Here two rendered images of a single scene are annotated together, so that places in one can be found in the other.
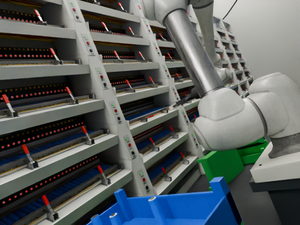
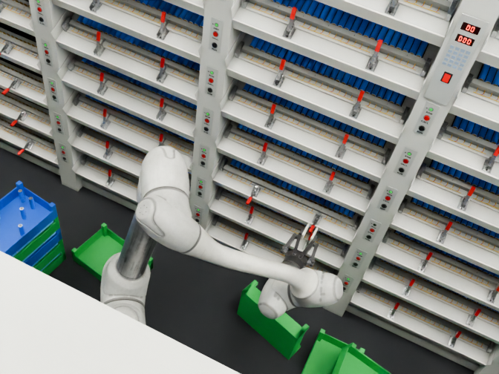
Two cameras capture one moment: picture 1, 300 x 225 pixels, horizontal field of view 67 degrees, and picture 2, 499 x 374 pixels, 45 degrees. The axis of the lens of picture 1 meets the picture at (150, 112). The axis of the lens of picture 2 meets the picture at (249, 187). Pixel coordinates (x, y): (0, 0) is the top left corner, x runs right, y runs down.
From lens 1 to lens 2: 246 cm
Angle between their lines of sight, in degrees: 80
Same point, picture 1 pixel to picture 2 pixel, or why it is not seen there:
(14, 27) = (123, 29)
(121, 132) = (197, 173)
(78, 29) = (206, 59)
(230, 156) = (276, 332)
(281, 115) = not seen: hidden behind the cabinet
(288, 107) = not seen: hidden behind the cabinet
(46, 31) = (159, 44)
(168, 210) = (29, 235)
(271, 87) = not seen: hidden behind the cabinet
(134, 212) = (51, 217)
